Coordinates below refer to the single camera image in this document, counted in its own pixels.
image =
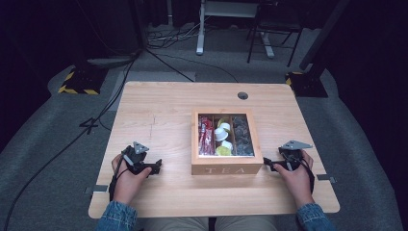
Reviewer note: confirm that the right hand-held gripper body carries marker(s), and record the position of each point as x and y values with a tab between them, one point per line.
290	157

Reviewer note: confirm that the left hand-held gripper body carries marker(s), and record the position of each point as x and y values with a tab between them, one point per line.
136	159

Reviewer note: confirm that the wooden tea box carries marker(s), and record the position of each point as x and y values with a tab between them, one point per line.
226	166

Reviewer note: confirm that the person's right hand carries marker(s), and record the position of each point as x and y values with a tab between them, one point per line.
300	183

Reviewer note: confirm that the person's left hand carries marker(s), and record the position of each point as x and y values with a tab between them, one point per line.
126	186

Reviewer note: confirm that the pile of dark tea bags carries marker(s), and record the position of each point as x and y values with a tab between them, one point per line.
243	138

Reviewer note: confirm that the large white creamer cup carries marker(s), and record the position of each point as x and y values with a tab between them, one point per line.
221	134

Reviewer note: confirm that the row of red packets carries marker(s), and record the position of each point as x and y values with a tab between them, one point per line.
206	138

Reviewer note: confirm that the yellow lid creamer cup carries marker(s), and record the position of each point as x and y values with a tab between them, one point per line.
221	121

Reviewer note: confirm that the black yellow striped stand base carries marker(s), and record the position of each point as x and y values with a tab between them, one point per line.
309	86
81	82

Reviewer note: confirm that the black slanted stand pole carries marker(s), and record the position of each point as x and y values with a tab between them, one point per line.
324	32

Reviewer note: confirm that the black chair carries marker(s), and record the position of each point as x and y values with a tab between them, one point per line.
275	22

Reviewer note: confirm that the white desk frame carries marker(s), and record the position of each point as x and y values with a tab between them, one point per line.
200	32

